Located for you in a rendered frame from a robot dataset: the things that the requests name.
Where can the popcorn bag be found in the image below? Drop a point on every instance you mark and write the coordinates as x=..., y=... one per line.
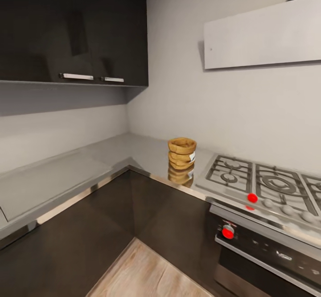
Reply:
x=181, y=153

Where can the burner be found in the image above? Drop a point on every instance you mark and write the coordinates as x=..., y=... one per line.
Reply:
x=291, y=194

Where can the range hood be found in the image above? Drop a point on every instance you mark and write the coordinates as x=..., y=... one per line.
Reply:
x=285, y=32

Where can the cabinet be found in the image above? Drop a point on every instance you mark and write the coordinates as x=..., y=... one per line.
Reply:
x=74, y=42

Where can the oven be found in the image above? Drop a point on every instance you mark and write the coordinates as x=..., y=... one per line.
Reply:
x=243, y=258

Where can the drop in sink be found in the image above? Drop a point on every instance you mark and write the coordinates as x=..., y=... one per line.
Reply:
x=27, y=191

